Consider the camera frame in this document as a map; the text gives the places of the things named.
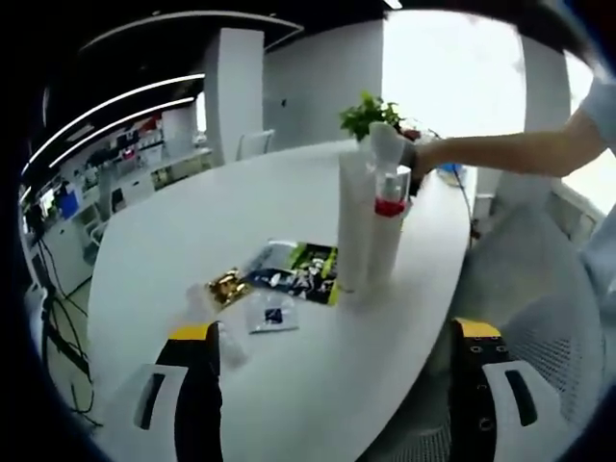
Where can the white square column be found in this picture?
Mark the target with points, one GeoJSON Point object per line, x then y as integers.
{"type": "Point", "coordinates": [233, 96]}

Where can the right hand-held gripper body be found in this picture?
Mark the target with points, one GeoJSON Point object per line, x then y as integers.
{"type": "Point", "coordinates": [387, 142]}

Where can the white skincare tube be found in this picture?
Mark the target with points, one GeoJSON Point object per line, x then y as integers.
{"type": "Point", "coordinates": [353, 231]}

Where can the black tripod stand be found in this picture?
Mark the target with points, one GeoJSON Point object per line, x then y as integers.
{"type": "Point", "coordinates": [46, 313]}

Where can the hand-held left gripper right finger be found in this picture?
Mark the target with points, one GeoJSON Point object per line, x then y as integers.
{"type": "Point", "coordinates": [481, 409]}

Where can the clear skincare sachet dark print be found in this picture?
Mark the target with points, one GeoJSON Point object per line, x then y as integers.
{"type": "Point", "coordinates": [272, 313]}

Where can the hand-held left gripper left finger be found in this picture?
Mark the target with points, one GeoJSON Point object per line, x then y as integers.
{"type": "Point", "coordinates": [197, 385]}

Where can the gold skincare sachet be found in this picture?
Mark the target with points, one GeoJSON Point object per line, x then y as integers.
{"type": "Point", "coordinates": [228, 286]}

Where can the white chair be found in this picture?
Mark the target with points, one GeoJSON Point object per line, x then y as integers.
{"type": "Point", "coordinates": [255, 144]}

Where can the grey mesh office chair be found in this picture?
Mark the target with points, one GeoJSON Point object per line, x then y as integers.
{"type": "Point", "coordinates": [529, 269]}

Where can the white skincare bottle red collar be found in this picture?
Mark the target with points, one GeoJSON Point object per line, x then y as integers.
{"type": "Point", "coordinates": [385, 250]}

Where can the white cabinet counter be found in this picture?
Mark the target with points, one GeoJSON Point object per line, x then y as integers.
{"type": "Point", "coordinates": [135, 183]}

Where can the green potted plant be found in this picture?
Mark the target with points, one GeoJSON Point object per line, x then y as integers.
{"type": "Point", "coordinates": [366, 115]}

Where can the blue storage bin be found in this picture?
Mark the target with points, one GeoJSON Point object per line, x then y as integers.
{"type": "Point", "coordinates": [68, 202]}

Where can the green black skincare sachet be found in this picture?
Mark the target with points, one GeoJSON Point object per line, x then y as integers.
{"type": "Point", "coordinates": [317, 269]}

